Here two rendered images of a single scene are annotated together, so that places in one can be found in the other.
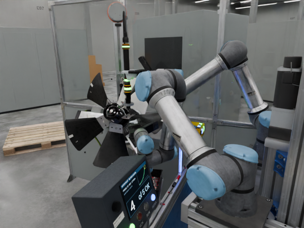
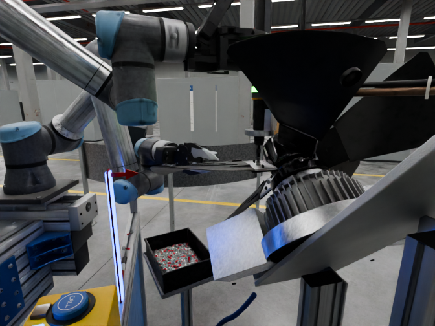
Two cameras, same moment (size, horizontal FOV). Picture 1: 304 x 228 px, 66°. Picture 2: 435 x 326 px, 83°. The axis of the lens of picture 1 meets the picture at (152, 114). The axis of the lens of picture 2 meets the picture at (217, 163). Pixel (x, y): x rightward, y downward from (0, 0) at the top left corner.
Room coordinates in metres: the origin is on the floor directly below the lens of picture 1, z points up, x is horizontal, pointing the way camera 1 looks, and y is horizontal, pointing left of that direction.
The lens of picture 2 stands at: (1.82, -0.30, 1.33)
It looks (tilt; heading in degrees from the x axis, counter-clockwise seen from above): 13 degrees down; 142
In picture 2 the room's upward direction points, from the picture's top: straight up
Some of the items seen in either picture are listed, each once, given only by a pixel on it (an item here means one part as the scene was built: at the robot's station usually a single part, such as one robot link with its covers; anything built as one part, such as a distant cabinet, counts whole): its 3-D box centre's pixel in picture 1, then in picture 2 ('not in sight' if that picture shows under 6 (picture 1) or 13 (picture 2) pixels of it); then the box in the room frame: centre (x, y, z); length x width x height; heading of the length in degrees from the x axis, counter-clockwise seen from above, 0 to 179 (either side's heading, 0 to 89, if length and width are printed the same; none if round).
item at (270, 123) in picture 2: (127, 97); (263, 114); (1.42, 0.15, 1.31); 0.09 x 0.07 x 0.10; 11
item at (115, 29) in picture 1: (122, 122); not in sight; (2.12, 0.28, 0.90); 0.08 x 0.06 x 1.80; 101
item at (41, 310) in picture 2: not in sight; (41, 311); (1.48, -0.31, 1.08); 0.02 x 0.02 x 0.01; 66
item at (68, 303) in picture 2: not in sight; (71, 305); (1.49, -0.28, 1.08); 0.04 x 0.04 x 0.02
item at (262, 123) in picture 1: (269, 125); not in sight; (1.14, -0.61, 1.20); 0.13 x 0.12 x 0.14; 171
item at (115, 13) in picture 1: (116, 12); not in sight; (2.12, 0.28, 1.88); 0.16 x 0.07 x 0.16; 101
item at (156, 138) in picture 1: (149, 133); not in sight; (1.96, 0.03, 0.85); 0.36 x 0.24 x 0.03; 66
